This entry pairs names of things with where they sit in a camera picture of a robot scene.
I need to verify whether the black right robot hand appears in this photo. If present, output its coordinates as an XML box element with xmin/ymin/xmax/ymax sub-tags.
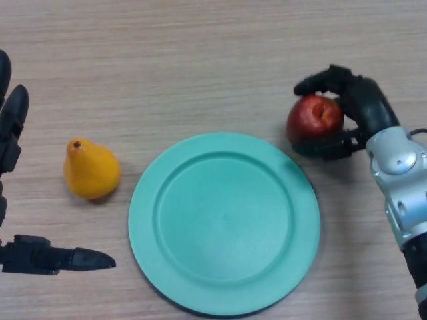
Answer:
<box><xmin>293</xmin><ymin>65</ymin><xmax>401</xmax><ymax>163</ymax></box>

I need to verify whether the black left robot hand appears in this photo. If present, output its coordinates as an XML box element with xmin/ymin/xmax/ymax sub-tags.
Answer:
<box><xmin>0</xmin><ymin>49</ymin><xmax>117</xmax><ymax>276</ymax></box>

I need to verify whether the red apple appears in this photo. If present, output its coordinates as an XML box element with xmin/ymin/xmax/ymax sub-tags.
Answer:
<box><xmin>286</xmin><ymin>94</ymin><xmax>345</xmax><ymax>150</ymax></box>

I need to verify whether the green round plate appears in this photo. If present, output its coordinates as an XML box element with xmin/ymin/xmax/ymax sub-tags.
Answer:
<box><xmin>128</xmin><ymin>132</ymin><xmax>322</xmax><ymax>317</ymax></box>

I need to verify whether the yellow pear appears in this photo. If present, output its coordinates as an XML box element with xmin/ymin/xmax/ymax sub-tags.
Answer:
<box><xmin>63</xmin><ymin>138</ymin><xmax>121</xmax><ymax>201</ymax></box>

